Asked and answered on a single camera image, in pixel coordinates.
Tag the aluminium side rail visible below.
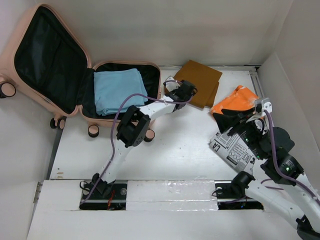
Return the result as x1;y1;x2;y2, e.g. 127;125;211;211
249;67;265;98

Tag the orange white cloth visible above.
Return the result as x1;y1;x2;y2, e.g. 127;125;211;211
210;85;259;115

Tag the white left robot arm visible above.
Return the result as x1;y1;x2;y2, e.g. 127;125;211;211
89;80;198;199

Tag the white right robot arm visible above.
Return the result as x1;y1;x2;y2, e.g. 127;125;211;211
210;107;320;240

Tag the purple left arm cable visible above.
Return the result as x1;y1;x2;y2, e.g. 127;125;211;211
81;79;193;205

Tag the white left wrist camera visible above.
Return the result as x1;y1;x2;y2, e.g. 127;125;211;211
163;80;182;94

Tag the light blue cloth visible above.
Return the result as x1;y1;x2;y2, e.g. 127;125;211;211
93;68;148;116

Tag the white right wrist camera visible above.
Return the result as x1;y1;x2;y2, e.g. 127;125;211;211
254;97;273;117

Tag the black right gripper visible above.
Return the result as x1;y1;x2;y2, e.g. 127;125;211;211
211;106;266;159

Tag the pink hard-shell suitcase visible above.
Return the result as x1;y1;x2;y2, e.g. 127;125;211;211
0;4;161;138

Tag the newspaper print cloth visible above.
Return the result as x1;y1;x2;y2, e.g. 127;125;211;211
209;131;257;175

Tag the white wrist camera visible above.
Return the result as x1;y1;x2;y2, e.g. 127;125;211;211
254;97;273;117
163;80;182;94

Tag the brown cloth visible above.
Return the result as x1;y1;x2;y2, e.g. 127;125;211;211
173;60;223;109

